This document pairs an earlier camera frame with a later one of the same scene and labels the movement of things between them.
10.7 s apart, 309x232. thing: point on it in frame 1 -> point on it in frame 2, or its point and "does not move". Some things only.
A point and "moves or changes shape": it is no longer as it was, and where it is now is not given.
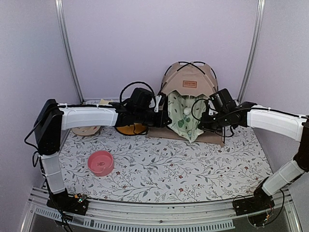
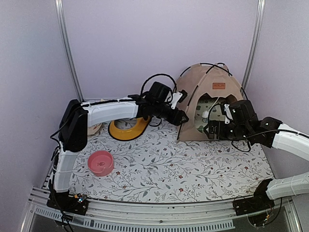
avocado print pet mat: x=184 y=114 moves or changes shape
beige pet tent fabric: x=198 y=78 moves or changes shape
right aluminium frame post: x=259 y=22 does not move
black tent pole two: x=196 y=62 -> x=208 y=64
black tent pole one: x=191 y=65 -> x=198 y=86
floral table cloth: x=147 y=171 does not move
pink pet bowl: x=100 y=163 does not move
